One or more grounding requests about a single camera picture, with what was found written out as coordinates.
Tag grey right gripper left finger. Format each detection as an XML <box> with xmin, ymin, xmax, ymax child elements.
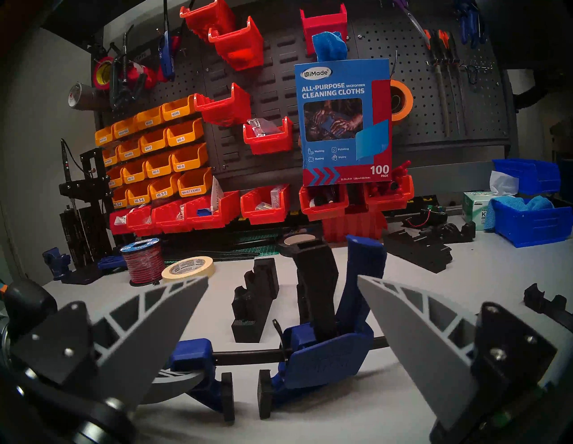
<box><xmin>10</xmin><ymin>275</ymin><xmax>209</xmax><ymax>417</ymax></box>

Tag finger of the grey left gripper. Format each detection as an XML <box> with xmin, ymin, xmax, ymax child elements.
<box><xmin>145</xmin><ymin>369</ymin><xmax>207</xmax><ymax>403</ymax></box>

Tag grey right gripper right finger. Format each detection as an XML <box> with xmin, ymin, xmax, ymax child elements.
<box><xmin>358</xmin><ymin>275</ymin><xmax>558</xmax><ymax>432</ymax></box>

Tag blue bar clamp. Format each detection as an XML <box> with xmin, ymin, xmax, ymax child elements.
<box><xmin>168</xmin><ymin>235</ymin><xmax>390</xmax><ymax>423</ymax></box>

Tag black notched printed block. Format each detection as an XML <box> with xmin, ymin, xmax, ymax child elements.
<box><xmin>384</xmin><ymin>229</ymin><xmax>453</xmax><ymax>273</ymax></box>

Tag black stepped printed piece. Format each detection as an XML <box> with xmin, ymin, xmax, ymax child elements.
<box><xmin>231</xmin><ymin>258</ymin><xmax>279</xmax><ymax>344</ymax></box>

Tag black lumpy printed part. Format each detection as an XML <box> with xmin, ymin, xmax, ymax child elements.
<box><xmin>419</xmin><ymin>221</ymin><xmax>476</xmax><ymax>244</ymax></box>

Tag dark grey clamp tool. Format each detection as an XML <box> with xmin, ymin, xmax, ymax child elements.
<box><xmin>110</xmin><ymin>25</ymin><xmax>148</xmax><ymax>110</ymax></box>

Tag beige masking tape roll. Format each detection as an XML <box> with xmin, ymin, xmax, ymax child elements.
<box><xmin>161</xmin><ymin>256</ymin><xmax>214</xmax><ymax>283</ymax></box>

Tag small blue vise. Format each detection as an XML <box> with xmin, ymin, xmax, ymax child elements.
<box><xmin>43</xmin><ymin>248</ymin><xmax>72</xmax><ymax>280</ymax></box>

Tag red storage bin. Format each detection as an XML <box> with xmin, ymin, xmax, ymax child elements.
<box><xmin>180</xmin><ymin>0</ymin><xmax>236</xmax><ymax>34</ymax></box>
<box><xmin>184</xmin><ymin>191</ymin><xmax>241</xmax><ymax>230</ymax></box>
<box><xmin>127</xmin><ymin>205</ymin><xmax>158</xmax><ymax>237</ymax></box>
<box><xmin>299</xmin><ymin>184</ymin><xmax>349</xmax><ymax>221</ymax></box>
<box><xmin>363</xmin><ymin>174</ymin><xmax>415</xmax><ymax>212</ymax></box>
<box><xmin>300</xmin><ymin>4</ymin><xmax>348</xmax><ymax>56</ymax></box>
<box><xmin>243</xmin><ymin>116</ymin><xmax>294</xmax><ymax>155</ymax></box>
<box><xmin>194</xmin><ymin>83</ymin><xmax>252</xmax><ymax>127</ymax></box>
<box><xmin>152</xmin><ymin>200</ymin><xmax>188</xmax><ymax>233</ymax></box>
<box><xmin>240</xmin><ymin>184</ymin><xmax>291</xmax><ymax>225</ymax></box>
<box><xmin>208</xmin><ymin>17</ymin><xmax>265</xmax><ymax>71</ymax></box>
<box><xmin>110</xmin><ymin>210</ymin><xmax>134</xmax><ymax>235</ymax></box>

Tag black module green circuit board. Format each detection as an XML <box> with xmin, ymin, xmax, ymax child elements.
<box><xmin>403</xmin><ymin>205</ymin><xmax>448</xmax><ymax>229</ymax></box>

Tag red nested bins stack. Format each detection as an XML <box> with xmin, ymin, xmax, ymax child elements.
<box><xmin>321</xmin><ymin>210</ymin><xmax>388</xmax><ymax>242</ymax></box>

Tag green white tissue box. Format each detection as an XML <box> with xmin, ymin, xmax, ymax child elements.
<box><xmin>463</xmin><ymin>171</ymin><xmax>520</xmax><ymax>231</ymax></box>

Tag black press stand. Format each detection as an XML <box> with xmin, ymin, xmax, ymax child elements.
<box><xmin>58</xmin><ymin>139</ymin><xmax>115</xmax><ymax>269</ymax></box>

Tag green cutting mat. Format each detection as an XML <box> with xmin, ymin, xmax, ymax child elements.
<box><xmin>235</xmin><ymin>233</ymin><xmax>280</xmax><ymax>256</ymax></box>

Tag blue storage bin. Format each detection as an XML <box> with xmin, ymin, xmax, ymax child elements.
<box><xmin>492</xmin><ymin>197</ymin><xmax>573</xmax><ymax>248</ymax></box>
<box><xmin>492</xmin><ymin>159</ymin><xmax>561</xmax><ymax>196</ymax></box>

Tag light blue folded cloth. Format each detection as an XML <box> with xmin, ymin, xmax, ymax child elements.
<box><xmin>483</xmin><ymin>196</ymin><xmax>555</xmax><ymax>231</ymax></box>

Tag black tape roll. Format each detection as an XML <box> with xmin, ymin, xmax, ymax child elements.
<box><xmin>280</xmin><ymin>231</ymin><xmax>319</xmax><ymax>248</ymax></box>

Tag blue cleaning cloths box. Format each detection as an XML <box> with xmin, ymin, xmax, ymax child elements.
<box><xmin>295</xmin><ymin>58</ymin><xmax>393</xmax><ymax>187</ymax></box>

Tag orange tape roll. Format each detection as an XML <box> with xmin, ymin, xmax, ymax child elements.
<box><xmin>390</xmin><ymin>80</ymin><xmax>414</xmax><ymax>124</ymax></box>

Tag red hanging tool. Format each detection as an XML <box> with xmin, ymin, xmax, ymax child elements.
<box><xmin>128</xmin><ymin>63</ymin><xmax>157</xmax><ymax>90</ymax></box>

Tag red yellow tape roll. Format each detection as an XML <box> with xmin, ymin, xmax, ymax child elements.
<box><xmin>93</xmin><ymin>57</ymin><xmax>115</xmax><ymax>90</ymax></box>

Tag metal hanging hook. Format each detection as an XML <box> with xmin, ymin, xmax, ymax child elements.
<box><xmin>459</xmin><ymin>63</ymin><xmax>493</xmax><ymax>85</ymax></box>

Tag blue red hand tool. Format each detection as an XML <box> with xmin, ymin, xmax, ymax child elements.
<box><xmin>159</xmin><ymin>0</ymin><xmax>182</xmax><ymax>81</ymax></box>

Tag blue microfiber cloth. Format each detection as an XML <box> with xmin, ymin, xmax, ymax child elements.
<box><xmin>312</xmin><ymin>31</ymin><xmax>348</xmax><ymax>62</ymax></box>

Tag large red wire spool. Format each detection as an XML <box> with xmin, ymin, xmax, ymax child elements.
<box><xmin>120</xmin><ymin>238</ymin><xmax>166</xmax><ymax>286</ymax></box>

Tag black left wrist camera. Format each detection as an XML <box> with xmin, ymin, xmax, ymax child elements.
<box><xmin>0</xmin><ymin>278</ymin><xmax>58</xmax><ymax>342</ymax></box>

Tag black printed bracket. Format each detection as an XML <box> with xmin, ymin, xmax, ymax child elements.
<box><xmin>524</xmin><ymin>283</ymin><xmax>573</xmax><ymax>333</ymax></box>

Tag grey duct tape roll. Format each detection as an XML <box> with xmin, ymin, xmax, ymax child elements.
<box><xmin>68</xmin><ymin>83</ymin><xmax>97</xmax><ymax>110</ymax></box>

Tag dark grey tool wall panel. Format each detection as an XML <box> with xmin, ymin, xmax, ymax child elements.
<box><xmin>92</xmin><ymin>0</ymin><xmax>515</xmax><ymax>179</ymax></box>

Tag orange handled screwdriver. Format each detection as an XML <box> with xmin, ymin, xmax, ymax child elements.
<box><xmin>438</xmin><ymin>29</ymin><xmax>468</xmax><ymax>135</ymax></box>
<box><xmin>423</xmin><ymin>29</ymin><xmax>450</xmax><ymax>137</ymax></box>

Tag purple handled scissors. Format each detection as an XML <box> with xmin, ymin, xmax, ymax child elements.
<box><xmin>394</xmin><ymin>0</ymin><xmax>430</xmax><ymax>36</ymax></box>

